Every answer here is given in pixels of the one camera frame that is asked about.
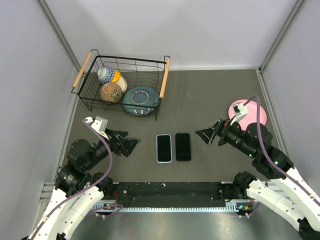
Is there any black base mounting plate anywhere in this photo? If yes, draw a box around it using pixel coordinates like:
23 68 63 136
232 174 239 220
102 182 249 208

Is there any brown ceramic bowl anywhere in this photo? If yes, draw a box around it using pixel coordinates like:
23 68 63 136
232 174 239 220
100 82 123 103

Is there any pink plate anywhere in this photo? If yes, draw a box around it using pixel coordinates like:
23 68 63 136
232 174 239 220
228 99 268 130

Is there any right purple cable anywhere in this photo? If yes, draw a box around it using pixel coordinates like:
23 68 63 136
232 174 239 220
243 95 320 218

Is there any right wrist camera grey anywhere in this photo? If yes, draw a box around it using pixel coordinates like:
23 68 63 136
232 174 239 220
229 102 249 125

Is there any dark teal plate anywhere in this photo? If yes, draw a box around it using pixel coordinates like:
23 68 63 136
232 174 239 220
122 85 159 116

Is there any beige bowl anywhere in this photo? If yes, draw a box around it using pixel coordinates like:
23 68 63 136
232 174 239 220
115 76 128 93

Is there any black wire dish basket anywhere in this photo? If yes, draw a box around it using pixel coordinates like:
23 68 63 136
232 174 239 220
71 49 171 117

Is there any yellow bowl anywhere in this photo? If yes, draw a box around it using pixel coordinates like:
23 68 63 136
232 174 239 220
111 70 121 83

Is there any blue smartphone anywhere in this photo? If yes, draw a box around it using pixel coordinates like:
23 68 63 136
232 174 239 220
175 132 192 162

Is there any grey slotted cable duct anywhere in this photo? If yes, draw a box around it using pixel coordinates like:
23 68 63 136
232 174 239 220
92 201 241 213

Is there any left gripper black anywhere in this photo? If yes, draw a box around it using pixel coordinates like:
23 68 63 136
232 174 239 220
84 127 141 170

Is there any black smartphone face down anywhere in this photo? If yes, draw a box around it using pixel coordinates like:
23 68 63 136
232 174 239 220
156 134 173 164

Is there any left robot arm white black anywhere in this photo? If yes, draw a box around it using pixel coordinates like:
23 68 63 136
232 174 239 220
26 129 141 240

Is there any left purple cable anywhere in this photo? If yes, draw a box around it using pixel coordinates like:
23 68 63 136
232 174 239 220
31 118 125 240

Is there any blue white patterned bowl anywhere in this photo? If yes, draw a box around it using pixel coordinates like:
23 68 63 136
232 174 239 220
97 66 116 84

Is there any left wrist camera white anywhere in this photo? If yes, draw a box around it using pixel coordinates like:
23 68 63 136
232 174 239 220
84 116 109 140

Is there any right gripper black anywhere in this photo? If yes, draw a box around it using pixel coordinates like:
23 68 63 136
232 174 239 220
194 114 257 158

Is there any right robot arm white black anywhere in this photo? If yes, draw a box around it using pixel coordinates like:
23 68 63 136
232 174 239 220
196 119 320 240

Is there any purple cable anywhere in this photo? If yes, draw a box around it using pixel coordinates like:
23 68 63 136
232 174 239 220
243 95 320 218
31 118 125 240

